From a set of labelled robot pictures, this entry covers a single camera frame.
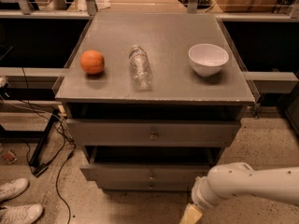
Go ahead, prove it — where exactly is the grey drawer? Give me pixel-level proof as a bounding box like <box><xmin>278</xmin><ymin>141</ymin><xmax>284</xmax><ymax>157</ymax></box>
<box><xmin>80</xmin><ymin>147</ymin><xmax>223</xmax><ymax>184</ymax></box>
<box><xmin>97</xmin><ymin>181</ymin><xmax>193</xmax><ymax>191</ymax></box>
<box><xmin>67</xmin><ymin>119</ymin><xmax>240</xmax><ymax>147</ymax></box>

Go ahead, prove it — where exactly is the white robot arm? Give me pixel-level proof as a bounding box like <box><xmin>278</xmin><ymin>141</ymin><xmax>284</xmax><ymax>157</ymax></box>
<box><xmin>179</xmin><ymin>162</ymin><xmax>299</xmax><ymax>224</ymax></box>

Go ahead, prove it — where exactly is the grey bottom drawer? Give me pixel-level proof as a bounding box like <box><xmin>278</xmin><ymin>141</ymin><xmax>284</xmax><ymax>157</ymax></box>
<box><xmin>97</xmin><ymin>181</ymin><xmax>193</xmax><ymax>191</ymax></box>

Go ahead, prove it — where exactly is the grey drawer cabinet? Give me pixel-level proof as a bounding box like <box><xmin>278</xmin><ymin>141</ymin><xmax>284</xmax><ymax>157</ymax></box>
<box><xmin>51</xmin><ymin>12</ymin><xmax>262</xmax><ymax>193</ymax></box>

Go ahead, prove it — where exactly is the grey top drawer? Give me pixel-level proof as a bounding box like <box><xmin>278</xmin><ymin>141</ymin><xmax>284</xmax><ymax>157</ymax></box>
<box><xmin>67</xmin><ymin>119</ymin><xmax>240</xmax><ymax>147</ymax></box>

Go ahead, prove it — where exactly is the clear plastic water bottle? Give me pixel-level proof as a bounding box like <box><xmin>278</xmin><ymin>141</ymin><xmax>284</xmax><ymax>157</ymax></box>
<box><xmin>129</xmin><ymin>45</ymin><xmax>152</xmax><ymax>91</ymax></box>

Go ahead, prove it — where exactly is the white bowl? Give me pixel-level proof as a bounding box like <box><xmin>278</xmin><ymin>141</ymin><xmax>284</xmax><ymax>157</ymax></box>
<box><xmin>188</xmin><ymin>44</ymin><xmax>229</xmax><ymax>77</ymax></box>

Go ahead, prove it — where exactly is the black metal stand leg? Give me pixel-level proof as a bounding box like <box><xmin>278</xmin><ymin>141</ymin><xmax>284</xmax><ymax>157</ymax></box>
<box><xmin>29</xmin><ymin>109</ymin><xmax>59</xmax><ymax>177</ymax></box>

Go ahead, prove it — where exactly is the white sneaker lower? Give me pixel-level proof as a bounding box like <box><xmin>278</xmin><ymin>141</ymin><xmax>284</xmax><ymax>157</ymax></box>
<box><xmin>0</xmin><ymin>204</ymin><xmax>43</xmax><ymax>224</ymax></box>

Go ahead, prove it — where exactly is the white sneaker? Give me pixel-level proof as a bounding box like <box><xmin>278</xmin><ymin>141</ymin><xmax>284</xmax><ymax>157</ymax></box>
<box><xmin>0</xmin><ymin>178</ymin><xmax>29</xmax><ymax>202</ymax></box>
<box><xmin>0</xmin><ymin>204</ymin><xmax>43</xmax><ymax>224</ymax></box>

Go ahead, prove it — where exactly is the white sneaker upper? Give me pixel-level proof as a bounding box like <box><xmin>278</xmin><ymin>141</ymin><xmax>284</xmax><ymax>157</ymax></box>
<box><xmin>0</xmin><ymin>178</ymin><xmax>29</xmax><ymax>202</ymax></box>

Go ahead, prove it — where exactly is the orange ball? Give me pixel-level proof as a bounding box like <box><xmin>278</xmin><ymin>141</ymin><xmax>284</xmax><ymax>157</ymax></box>
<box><xmin>80</xmin><ymin>50</ymin><xmax>105</xmax><ymax>75</ymax></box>

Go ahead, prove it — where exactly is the small red floor object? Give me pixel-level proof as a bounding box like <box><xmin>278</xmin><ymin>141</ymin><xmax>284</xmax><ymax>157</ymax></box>
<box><xmin>1</xmin><ymin>150</ymin><xmax>17</xmax><ymax>164</ymax></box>

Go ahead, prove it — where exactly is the black floor cable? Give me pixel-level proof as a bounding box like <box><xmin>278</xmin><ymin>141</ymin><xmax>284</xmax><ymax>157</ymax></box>
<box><xmin>18</xmin><ymin>67</ymin><xmax>78</xmax><ymax>224</ymax></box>

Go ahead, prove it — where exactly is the coiled black cable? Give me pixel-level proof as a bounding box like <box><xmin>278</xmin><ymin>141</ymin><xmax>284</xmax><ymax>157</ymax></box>
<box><xmin>172</xmin><ymin>0</ymin><xmax>215</xmax><ymax>10</ymax></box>

